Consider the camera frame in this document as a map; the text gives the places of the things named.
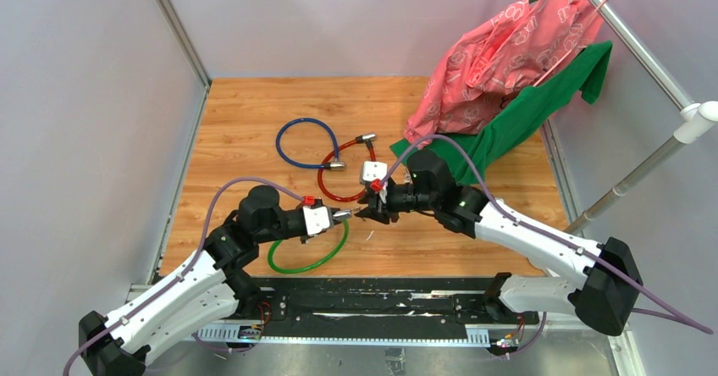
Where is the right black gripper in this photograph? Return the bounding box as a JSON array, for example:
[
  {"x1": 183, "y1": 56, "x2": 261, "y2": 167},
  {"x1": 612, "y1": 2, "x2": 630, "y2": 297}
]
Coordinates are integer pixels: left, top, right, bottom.
[{"x1": 356, "y1": 180, "x2": 439, "y2": 224}]

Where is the green cable lock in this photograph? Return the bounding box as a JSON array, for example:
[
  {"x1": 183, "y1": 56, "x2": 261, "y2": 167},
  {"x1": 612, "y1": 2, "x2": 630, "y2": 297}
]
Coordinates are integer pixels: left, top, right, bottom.
[{"x1": 266, "y1": 222, "x2": 351, "y2": 275}]

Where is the blue cable lock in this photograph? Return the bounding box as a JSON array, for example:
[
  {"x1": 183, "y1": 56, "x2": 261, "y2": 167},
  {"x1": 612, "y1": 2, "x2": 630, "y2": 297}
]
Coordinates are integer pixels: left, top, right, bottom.
[{"x1": 274, "y1": 117, "x2": 345, "y2": 171}]

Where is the red cable lock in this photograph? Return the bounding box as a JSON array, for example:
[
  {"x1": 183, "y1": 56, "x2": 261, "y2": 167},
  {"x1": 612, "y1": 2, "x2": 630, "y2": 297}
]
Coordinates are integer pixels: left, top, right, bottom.
[{"x1": 317, "y1": 134, "x2": 377, "y2": 202}]

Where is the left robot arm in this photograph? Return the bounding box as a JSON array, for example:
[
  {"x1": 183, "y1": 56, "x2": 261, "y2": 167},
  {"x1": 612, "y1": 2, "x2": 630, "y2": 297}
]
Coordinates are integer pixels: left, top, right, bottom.
[{"x1": 77, "y1": 183, "x2": 334, "y2": 375}]

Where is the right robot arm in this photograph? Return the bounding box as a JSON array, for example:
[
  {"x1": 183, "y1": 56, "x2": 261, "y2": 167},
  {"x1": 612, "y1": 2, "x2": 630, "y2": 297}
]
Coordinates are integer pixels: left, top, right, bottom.
[{"x1": 358, "y1": 150, "x2": 643, "y2": 336}]

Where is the green t-shirt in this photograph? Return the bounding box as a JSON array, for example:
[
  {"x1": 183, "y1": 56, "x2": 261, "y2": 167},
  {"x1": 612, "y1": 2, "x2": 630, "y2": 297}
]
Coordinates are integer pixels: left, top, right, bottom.
[{"x1": 389, "y1": 40, "x2": 614, "y2": 186}]

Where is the pink patterned garment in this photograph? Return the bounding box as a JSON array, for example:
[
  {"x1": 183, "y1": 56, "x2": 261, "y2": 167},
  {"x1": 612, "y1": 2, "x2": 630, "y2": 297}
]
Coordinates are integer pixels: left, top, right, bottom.
[{"x1": 403, "y1": 0, "x2": 603, "y2": 143}]

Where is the pink clothes hanger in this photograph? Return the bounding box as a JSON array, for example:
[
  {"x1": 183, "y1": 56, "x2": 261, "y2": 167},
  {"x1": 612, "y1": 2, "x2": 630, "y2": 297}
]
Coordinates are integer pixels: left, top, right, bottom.
[{"x1": 533, "y1": 0, "x2": 609, "y2": 87}]

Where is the metal clothes rack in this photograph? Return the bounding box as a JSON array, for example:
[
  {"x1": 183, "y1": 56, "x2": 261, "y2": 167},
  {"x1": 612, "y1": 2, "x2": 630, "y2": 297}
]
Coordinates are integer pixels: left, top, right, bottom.
[{"x1": 545, "y1": 0, "x2": 717, "y2": 239}]

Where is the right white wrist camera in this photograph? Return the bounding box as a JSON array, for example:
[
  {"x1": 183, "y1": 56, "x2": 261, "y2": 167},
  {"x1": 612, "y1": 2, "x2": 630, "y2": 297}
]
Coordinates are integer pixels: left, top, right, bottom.
[{"x1": 360, "y1": 160, "x2": 389, "y2": 202}]

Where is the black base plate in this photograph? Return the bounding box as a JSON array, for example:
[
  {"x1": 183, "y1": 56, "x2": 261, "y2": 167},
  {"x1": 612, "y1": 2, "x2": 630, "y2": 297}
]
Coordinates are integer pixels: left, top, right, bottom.
[{"x1": 227, "y1": 277, "x2": 540, "y2": 345}]

